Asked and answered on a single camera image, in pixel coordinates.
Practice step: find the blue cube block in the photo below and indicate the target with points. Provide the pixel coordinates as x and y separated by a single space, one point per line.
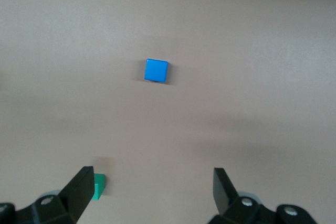
156 70

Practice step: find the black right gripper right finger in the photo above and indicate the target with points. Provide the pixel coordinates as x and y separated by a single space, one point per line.
223 195

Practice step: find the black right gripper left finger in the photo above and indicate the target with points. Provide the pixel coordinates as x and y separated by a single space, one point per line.
76 195

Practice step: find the green cube block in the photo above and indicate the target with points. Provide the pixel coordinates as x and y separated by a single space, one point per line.
99 186

